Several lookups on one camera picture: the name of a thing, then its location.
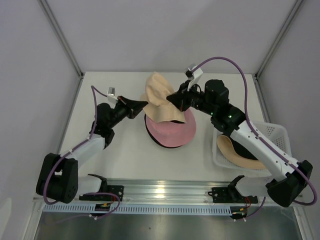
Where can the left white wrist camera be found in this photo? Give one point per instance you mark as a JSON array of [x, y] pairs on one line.
[[111, 95]]

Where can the right aluminium frame post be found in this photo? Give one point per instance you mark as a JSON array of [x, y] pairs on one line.
[[280, 36]]

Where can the aluminium frame post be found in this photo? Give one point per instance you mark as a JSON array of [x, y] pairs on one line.
[[280, 36], [52, 20]]

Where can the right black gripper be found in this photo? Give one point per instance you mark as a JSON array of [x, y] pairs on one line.
[[180, 98]]

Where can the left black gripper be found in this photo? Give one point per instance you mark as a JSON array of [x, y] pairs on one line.
[[136, 106]]

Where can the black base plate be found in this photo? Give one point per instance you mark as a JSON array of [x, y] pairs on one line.
[[228, 196], [117, 190]]

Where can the white plastic basket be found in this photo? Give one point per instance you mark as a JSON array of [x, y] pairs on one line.
[[274, 132]]

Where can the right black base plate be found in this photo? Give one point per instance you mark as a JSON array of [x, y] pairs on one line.
[[228, 196]]

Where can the black and beige hat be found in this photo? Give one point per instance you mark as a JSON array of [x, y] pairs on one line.
[[227, 149]]

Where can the black smiley bucket hat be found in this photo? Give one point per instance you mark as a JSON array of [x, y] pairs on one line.
[[155, 140]]

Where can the left aluminium frame post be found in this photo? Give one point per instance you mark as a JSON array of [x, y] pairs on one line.
[[52, 20]]

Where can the aluminium mounting rail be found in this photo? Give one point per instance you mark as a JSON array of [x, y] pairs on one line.
[[148, 190]]

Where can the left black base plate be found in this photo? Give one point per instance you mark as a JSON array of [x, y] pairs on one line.
[[117, 190]]

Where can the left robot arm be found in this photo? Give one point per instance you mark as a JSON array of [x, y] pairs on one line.
[[58, 180]]

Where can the beige bucket hat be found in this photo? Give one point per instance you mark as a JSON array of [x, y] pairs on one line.
[[159, 109]]

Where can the pink bucket hat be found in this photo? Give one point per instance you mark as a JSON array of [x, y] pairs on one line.
[[169, 134]]

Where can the white slotted cable duct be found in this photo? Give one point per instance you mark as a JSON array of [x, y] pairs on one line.
[[145, 209]]

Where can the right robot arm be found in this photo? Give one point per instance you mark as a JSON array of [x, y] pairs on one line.
[[288, 176]]

